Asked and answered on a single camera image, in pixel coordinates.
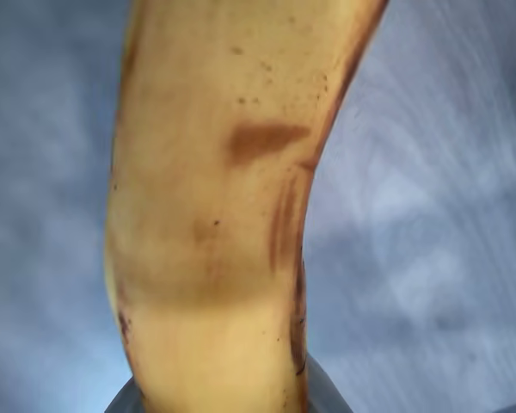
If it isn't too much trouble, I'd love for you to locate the grey-taped gripper right finger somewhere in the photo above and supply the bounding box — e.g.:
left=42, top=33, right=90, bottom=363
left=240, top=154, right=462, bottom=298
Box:
left=304, top=349, right=350, bottom=413

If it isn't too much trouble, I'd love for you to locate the grey-taped gripper left finger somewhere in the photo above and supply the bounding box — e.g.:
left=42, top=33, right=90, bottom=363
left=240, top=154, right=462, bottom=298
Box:
left=104, top=377, right=144, bottom=413

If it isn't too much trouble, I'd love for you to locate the spotted yellow banana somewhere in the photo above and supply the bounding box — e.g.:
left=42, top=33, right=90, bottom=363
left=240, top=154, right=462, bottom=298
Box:
left=103, top=0, right=390, bottom=413

